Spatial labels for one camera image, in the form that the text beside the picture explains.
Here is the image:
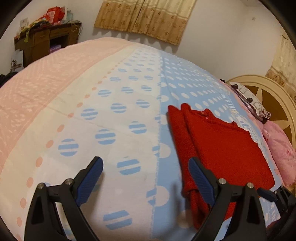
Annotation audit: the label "red knitted sweater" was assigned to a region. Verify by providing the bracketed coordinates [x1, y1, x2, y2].
[168, 103, 275, 229]

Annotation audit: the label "pink crumpled quilt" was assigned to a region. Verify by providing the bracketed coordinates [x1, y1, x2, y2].
[262, 120, 295, 187]

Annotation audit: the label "cream wooden round headboard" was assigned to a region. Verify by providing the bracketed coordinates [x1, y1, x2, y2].
[228, 75, 296, 147]

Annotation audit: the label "white patterned pillow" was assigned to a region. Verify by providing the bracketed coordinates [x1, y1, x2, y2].
[229, 82, 271, 123]

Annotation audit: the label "beige door curtain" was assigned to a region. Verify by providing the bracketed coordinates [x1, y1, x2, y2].
[265, 31, 296, 102]

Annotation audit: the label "pink blue polka-dot bedspread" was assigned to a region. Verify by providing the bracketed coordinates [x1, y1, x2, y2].
[1, 38, 282, 240]

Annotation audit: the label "stacked boxes under desk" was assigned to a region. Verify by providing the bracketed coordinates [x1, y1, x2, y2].
[49, 45, 62, 54]

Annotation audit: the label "brown wooden desk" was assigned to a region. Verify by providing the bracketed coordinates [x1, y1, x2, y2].
[14, 22, 82, 67]

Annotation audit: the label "beige window curtain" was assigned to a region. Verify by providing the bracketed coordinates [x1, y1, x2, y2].
[94, 0, 196, 46]

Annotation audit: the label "colourful clutter on desk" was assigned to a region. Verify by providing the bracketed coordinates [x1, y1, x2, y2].
[14, 16, 50, 43]

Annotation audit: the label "red gift bag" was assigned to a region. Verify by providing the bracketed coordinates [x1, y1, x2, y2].
[46, 6, 66, 24]

